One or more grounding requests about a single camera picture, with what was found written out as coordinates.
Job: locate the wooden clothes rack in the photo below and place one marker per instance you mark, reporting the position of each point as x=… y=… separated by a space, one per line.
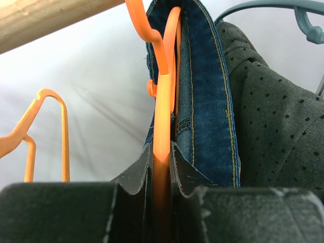
x=26 y=21

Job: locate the orange hanger of floral skirt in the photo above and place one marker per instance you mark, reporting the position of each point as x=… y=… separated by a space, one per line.
x=35 y=142

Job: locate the orange hanger of denim skirt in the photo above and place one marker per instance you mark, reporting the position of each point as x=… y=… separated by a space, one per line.
x=167 y=52

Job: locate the dark grey dotted garment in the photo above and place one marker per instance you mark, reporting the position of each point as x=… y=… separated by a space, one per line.
x=279 y=125

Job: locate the dark denim skirt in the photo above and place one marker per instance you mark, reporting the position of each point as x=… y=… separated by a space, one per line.
x=205 y=132

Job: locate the blue-grey hanger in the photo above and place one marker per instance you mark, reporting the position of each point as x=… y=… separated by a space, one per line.
x=300 y=10

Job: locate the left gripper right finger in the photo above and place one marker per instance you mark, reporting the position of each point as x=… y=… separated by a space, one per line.
x=205 y=212

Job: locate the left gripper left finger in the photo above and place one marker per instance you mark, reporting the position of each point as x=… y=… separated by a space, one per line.
x=114 y=211

